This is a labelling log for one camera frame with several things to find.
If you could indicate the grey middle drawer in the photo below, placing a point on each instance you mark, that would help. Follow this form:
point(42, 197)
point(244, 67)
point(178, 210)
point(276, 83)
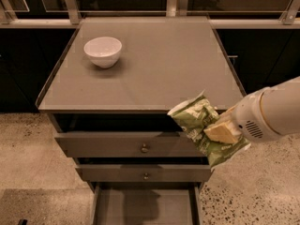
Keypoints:
point(144, 173)

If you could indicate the grey drawer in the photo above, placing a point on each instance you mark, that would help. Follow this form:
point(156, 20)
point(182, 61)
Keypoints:
point(127, 145)
point(144, 173)
point(146, 204)

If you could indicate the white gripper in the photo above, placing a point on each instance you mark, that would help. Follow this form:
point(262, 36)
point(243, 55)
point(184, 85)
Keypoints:
point(252, 116)

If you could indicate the metal window rail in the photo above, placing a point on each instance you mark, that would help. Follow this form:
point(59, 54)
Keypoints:
point(222, 14)

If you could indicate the grey top drawer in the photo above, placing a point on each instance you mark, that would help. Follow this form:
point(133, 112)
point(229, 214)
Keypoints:
point(127, 145)

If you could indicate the white ceramic bowl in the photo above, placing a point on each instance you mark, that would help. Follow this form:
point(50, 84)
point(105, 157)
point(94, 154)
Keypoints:
point(103, 52)

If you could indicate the green jalapeno chip bag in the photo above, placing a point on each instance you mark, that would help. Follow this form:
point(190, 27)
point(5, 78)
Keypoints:
point(194, 116)

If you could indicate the grey bottom drawer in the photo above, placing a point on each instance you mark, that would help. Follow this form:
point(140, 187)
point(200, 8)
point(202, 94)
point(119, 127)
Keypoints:
point(146, 204)

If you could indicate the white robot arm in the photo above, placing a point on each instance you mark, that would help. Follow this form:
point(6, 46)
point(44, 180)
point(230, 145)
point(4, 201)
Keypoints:
point(281, 107)

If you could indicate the grey drawer cabinet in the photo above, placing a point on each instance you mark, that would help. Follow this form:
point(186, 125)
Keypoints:
point(164, 61)

